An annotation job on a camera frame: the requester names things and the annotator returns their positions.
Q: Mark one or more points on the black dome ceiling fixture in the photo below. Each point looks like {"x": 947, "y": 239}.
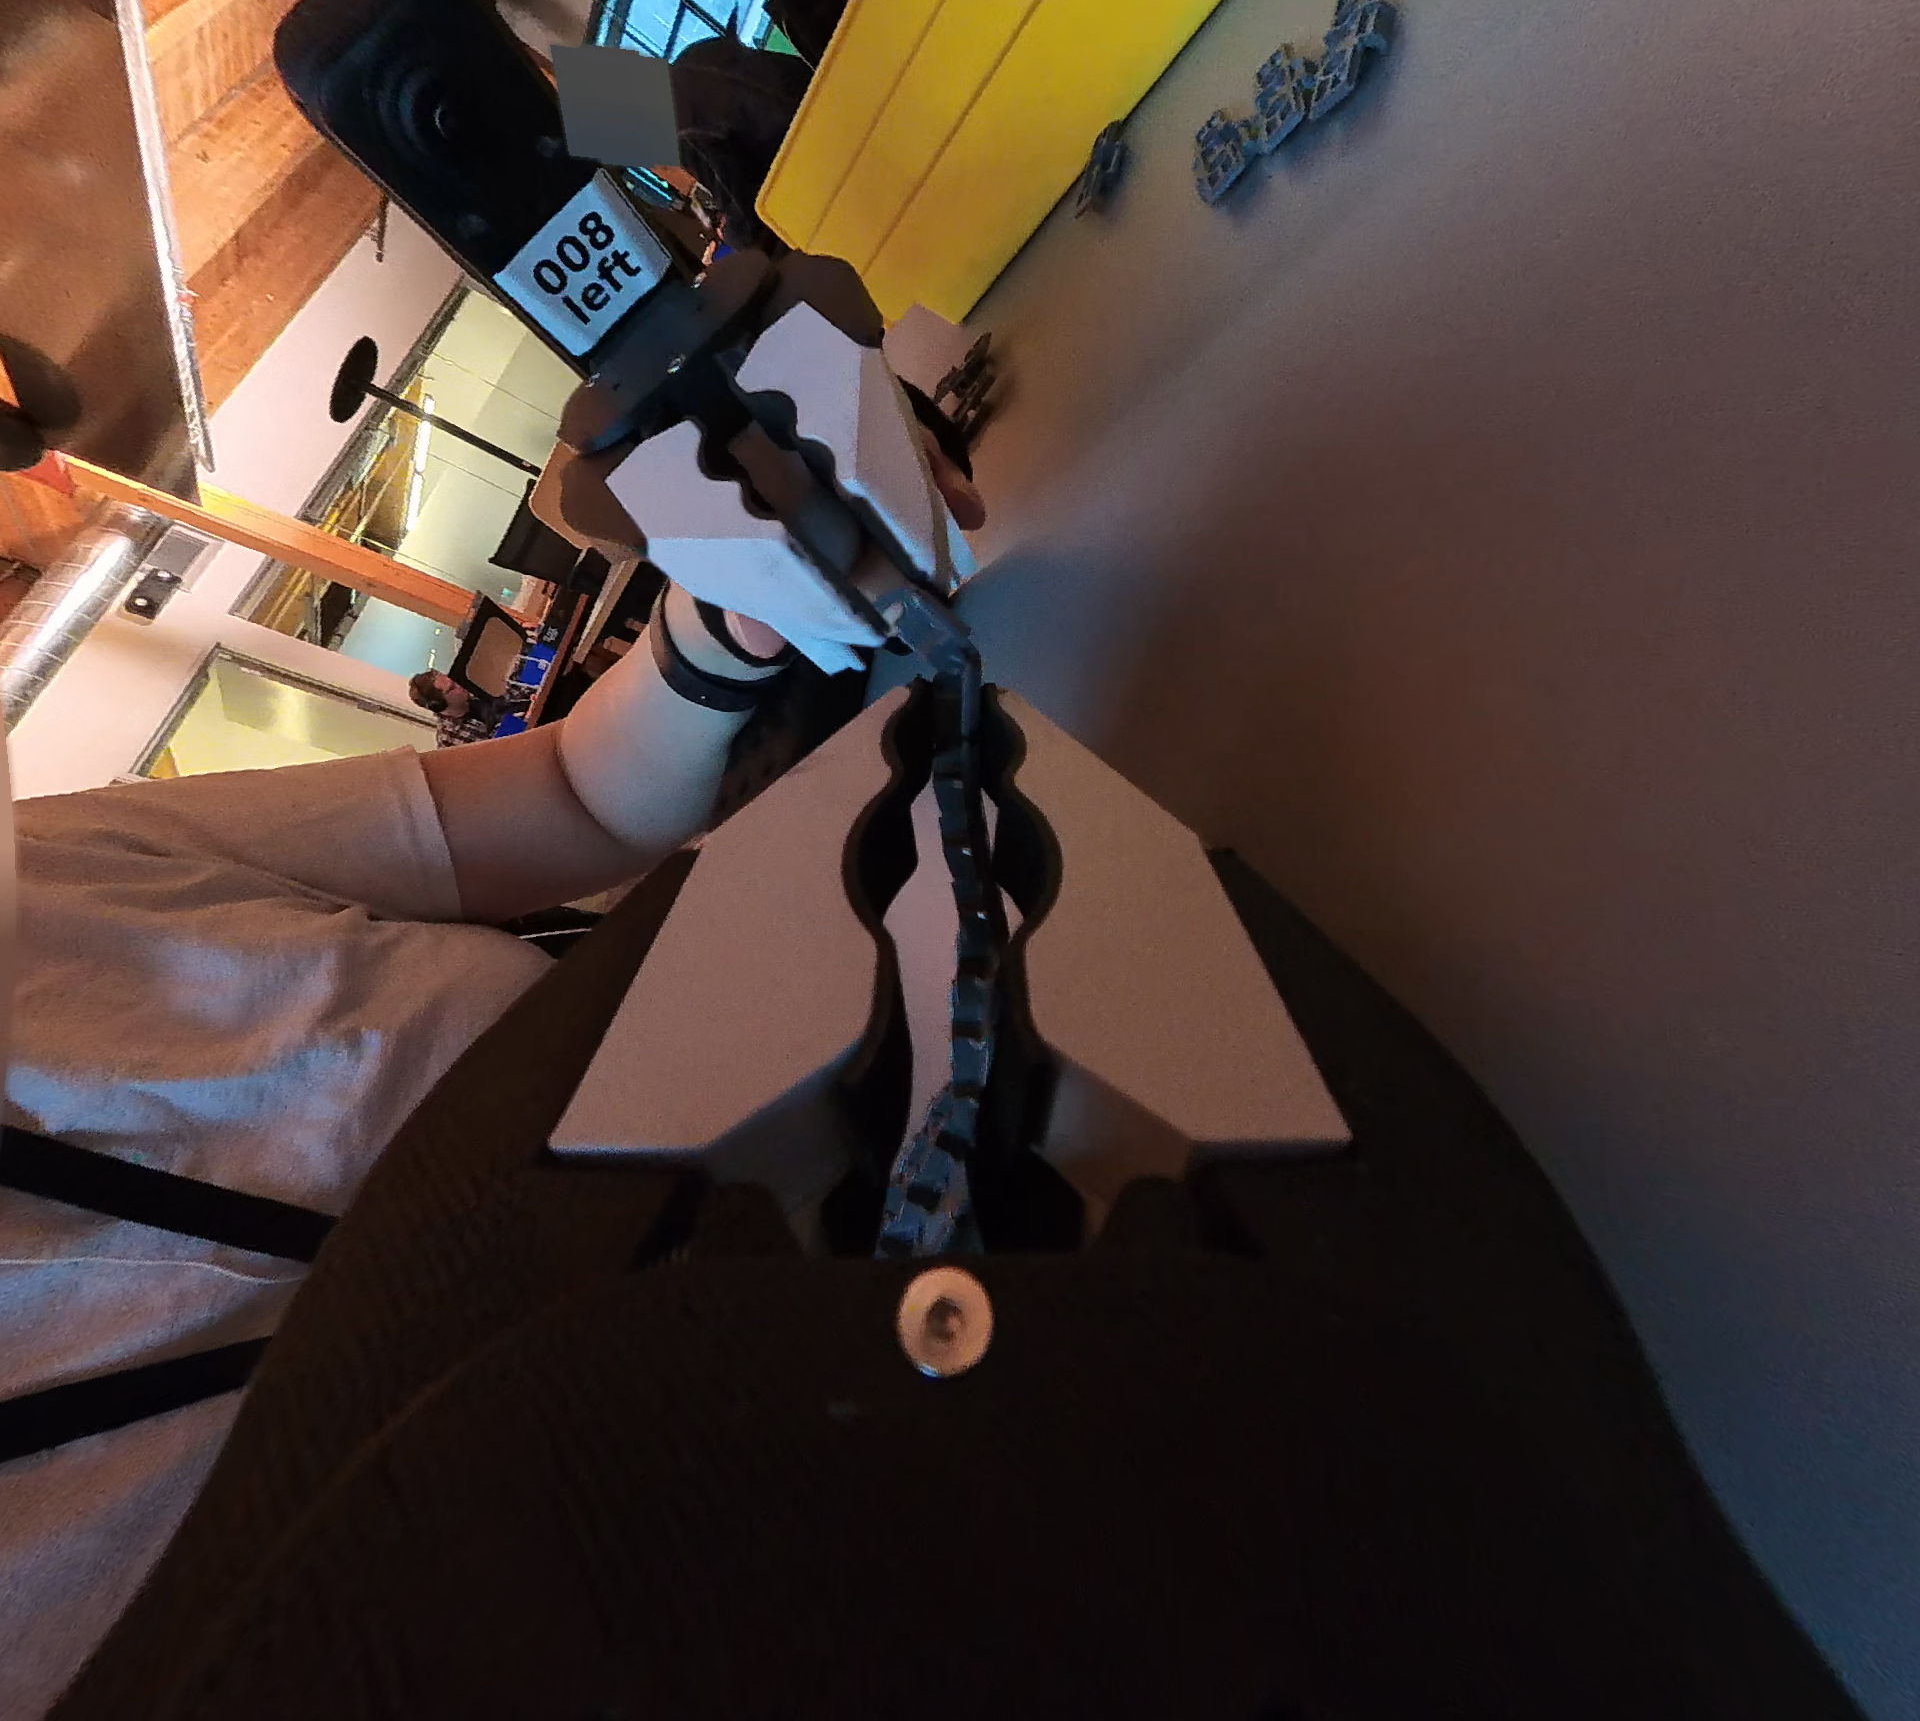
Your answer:
{"x": 30, "y": 408}

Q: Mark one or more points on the yellow plastic bin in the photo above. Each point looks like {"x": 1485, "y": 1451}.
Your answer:
{"x": 1021, "y": 27}

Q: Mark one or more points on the person's left forearm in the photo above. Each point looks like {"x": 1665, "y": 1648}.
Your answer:
{"x": 571, "y": 791}

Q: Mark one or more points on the black ceiling pole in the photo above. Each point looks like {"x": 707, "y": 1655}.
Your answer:
{"x": 356, "y": 378}

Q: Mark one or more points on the silver duct with grille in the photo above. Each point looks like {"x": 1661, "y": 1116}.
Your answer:
{"x": 75, "y": 611}

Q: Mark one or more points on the scattered loose track links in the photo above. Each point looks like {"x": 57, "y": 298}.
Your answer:
{"x": 1290, "y": 101}

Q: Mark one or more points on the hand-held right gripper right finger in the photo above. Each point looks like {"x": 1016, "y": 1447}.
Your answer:
{"x": 1184, "y": 1001}

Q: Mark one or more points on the black wrist band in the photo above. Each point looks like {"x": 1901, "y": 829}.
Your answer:
{"x": 699, "y": 688}

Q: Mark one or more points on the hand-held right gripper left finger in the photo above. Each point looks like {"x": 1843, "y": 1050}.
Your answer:
{"x": 721, "y": 1001}

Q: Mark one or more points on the single grey track link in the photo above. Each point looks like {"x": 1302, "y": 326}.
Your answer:
{"x": 931, "y": 626}

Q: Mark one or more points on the grey desk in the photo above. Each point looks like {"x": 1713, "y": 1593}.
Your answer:
{"x": 1501, "y": 701}

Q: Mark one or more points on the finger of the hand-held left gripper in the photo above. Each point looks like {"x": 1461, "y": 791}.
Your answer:
{"x": 705, "y": 520}
{"x": 871, "y": 447}

